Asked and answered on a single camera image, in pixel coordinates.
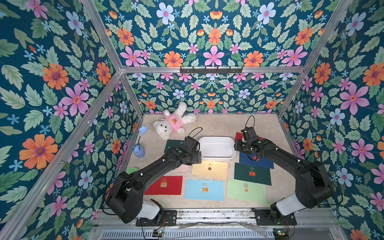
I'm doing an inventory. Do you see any red envelope gold sticker back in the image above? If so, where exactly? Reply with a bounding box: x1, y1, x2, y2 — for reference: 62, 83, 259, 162
235, 132, 264, 143

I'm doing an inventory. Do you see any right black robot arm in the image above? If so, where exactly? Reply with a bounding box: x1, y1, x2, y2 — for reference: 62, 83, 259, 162
235, 127, 335, 216

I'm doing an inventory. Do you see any green tape roll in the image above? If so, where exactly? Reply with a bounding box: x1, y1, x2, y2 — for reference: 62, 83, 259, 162
126, 168, 138, 174

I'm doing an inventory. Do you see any pink envelope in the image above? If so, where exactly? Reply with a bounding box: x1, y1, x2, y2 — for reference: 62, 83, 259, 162
174, 165, 190, 173

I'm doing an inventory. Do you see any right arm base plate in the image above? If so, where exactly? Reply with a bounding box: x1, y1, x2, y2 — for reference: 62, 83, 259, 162
252, 208, 297, 226

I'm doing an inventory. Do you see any white teddy bear pink shirt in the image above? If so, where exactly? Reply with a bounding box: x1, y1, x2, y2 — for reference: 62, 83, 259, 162
153, 102, 197, 140

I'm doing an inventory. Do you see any yellow envelope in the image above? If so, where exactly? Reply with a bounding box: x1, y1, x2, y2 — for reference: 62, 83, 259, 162
191, 161, 228, 180

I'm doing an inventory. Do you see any black hook rail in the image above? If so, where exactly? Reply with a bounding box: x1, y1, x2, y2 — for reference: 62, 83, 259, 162
179, 67, 243, 75

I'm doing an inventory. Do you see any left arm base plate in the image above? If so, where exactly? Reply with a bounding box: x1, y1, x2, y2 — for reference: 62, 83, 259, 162
136, 210, 178, 227

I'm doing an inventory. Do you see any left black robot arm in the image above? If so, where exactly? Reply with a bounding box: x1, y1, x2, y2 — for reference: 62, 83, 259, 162
106, 137, 202, 224

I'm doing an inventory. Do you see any aluminium front rail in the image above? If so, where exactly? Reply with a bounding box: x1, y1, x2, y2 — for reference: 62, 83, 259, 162
95, 207, 337, 229

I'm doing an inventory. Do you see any red envelope front left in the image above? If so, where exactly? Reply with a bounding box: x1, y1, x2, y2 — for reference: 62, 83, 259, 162
144, 176, 183, 196

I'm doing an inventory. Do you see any navy blue envelope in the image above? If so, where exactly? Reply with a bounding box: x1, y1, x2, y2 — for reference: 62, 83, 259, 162
239, 153, 274, 169

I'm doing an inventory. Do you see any dark green envelope left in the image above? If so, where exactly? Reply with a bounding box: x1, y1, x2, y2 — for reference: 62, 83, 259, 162
164, 140, 183, 153

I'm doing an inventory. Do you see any white plastic storage box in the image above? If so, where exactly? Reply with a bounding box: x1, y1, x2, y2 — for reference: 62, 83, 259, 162
199, 137, 236, 161

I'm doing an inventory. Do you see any small green circuit board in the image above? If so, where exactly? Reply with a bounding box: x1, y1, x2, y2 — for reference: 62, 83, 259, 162
273, 229, 290, 240

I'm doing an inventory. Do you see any light green envelope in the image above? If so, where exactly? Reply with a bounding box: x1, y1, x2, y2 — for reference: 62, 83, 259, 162
227, 179, 268, 205

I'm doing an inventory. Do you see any dark green envelope right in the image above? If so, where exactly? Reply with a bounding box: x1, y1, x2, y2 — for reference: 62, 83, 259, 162
234, 163, 272, 186

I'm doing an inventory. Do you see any dark green envelope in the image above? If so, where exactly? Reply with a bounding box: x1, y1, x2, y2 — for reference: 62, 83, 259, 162
234, 163, 272, 186
164, 140, 183, 153

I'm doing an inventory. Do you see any light blue envelope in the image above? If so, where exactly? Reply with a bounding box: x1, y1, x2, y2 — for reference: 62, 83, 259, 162
185, 180, 224, 201

